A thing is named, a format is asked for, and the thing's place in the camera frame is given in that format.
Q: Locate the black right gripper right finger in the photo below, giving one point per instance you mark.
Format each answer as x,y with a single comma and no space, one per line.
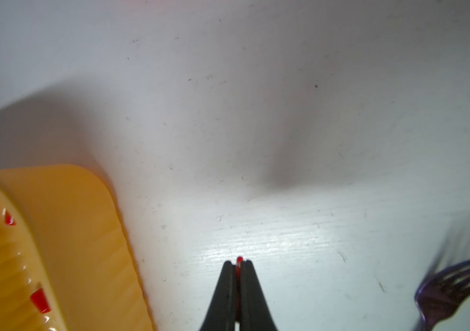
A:
255,314

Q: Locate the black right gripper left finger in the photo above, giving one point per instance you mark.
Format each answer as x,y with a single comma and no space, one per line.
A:
221,314

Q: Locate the red sleeve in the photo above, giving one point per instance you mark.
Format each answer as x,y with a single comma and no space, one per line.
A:
239,261
8,218
39,299

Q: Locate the yellow plastic storage tray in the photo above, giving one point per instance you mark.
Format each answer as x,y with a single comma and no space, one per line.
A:
69,241

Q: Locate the red sleeve in tray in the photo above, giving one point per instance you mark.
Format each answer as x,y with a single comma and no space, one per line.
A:
8,218
39,299

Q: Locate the purple black fork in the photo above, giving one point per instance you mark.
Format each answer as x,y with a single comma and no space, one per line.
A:
440,296

